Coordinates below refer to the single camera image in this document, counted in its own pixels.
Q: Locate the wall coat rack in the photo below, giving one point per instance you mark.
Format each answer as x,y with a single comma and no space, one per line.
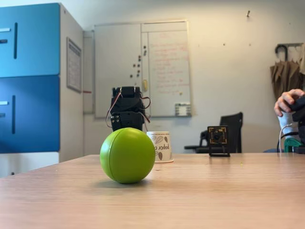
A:
294,44

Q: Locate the small camera module on stand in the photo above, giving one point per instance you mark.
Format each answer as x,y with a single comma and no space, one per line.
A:
217,138

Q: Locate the wall whiteboard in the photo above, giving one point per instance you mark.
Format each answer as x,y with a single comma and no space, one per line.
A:
119,59

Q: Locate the narrow grey wall panel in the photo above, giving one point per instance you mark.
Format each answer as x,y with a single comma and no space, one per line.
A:
88,71

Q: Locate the brown folded umbrella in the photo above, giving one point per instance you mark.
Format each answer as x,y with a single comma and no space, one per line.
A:
284,76

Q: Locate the white-sleeved forearm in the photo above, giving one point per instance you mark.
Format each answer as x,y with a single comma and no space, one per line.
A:
287,122

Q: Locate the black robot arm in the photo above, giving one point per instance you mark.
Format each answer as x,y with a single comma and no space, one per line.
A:
128,99

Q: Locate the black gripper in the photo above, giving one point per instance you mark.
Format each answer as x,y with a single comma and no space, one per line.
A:
129,120

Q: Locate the person's hand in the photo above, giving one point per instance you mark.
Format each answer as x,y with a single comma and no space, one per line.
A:
284,101

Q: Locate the wall hook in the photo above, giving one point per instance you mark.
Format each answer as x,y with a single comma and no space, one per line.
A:
248,13

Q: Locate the yellow whiteboard magnet holder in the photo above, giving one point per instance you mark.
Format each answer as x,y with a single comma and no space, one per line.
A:
145,85

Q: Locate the black office chair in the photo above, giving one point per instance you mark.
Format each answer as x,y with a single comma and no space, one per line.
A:
232,133

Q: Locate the whiteboard eraser box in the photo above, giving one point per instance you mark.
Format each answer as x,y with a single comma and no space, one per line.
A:
183,109

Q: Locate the black leader arm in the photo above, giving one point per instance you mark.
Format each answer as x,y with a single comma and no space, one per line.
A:
300,112

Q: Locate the white leaf-print paper cup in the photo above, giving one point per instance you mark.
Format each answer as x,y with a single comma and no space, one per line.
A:
164,149

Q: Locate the green table clamp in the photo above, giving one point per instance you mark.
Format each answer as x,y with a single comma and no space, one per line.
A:
291,144

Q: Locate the framed notice sheet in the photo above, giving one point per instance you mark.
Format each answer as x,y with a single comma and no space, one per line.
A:
74,64

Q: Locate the green foam ball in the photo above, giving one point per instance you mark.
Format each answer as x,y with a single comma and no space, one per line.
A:
127,155

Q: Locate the blue-door locker cabinet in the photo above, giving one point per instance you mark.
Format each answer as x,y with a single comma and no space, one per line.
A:
31,83

